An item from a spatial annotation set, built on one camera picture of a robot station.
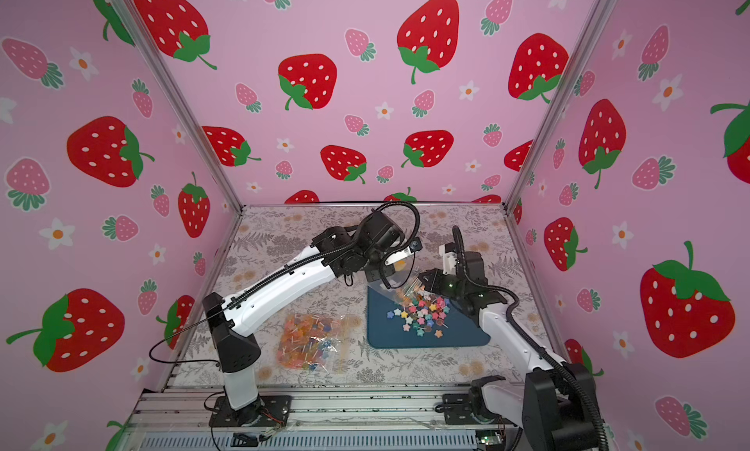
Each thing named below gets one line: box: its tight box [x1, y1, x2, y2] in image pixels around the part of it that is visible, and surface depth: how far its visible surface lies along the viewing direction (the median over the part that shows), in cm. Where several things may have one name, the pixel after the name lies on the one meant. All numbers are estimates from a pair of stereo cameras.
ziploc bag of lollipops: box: [277, 312, 362, 374], surface depth 86 cm
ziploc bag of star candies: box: [367, 263, 441, 306], surface depth 93 cm
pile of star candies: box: [386, 293, 452, 339], surface depth 92 cm
